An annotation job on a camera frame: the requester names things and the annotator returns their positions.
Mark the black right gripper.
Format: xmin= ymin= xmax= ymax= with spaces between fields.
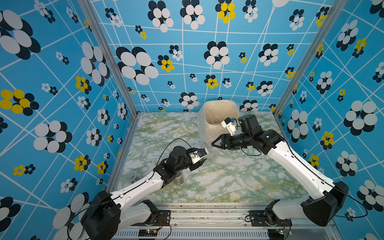
xmin=211 ymin=134 xmax=253 ymax=150

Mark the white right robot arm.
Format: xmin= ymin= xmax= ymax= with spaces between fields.
xmin=212 ymin=115 xmax=349 ymax=227

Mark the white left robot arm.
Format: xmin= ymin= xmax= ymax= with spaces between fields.
xmin=80 ymin=146 xmax=209 ymax=240

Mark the clear jar with dried flowers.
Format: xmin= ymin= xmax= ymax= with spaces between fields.
xmin=174 ymin=171 xmax=185 ymax=186

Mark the cream plastic trash bin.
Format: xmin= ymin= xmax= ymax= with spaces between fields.
xmin=203 ymin=99 xmax=241 ymax=145

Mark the clear plastic bin liner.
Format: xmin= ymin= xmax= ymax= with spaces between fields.
xmin=197 ymin=101 xmax=245 ymax=145

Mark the left green circuit board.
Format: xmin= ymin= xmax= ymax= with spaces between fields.
xmin=138 ymin=229 xmax=159 ymax=238

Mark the green circuit board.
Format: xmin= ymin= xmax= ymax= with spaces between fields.
xmin=138 ymin=229 xmax=159 ymax=238
xmin=268 ymin=230 xmax=289 ymax=240

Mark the right green circuit board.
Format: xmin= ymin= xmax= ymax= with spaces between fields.
xmin=268 ymin=230 xmax=289 ymax=240

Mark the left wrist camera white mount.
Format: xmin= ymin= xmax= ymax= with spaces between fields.
xmin=189 ymin=148 xmax=209 ymax=161

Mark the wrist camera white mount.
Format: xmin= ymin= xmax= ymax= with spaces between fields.
xmin=189 ymin=148 xmax=209 ymax=161
xmin=221 ymin=118 xmax=238 ymax=136

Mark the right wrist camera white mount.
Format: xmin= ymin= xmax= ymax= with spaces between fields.
xmin=221 ymin=118 xmax=238 ymax=136

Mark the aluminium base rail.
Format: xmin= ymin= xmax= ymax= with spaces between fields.
xmin=110 ymin=203 xmax=342 ymax=240

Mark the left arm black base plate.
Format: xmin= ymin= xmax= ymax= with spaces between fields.
xmin=133 ymin=210 xmax=171 ymax=227

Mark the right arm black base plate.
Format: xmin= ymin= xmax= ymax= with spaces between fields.
xmin=245 ymin=210 xmax=292 ymax=228

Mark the aluminium frame post right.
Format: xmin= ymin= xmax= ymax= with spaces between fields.
xmin=274 ymin=0 xmax=348 ymax=120

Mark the aluminium frame post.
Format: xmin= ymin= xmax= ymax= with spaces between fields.
xmin=274 ymin=0 xmax=348 ymax=120
xmin=79 ymin=0 xmax=138 ymax=119

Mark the aluminium frame post left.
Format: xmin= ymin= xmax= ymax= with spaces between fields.
xmin=79 ymin=0 xmax=138 ymax=119

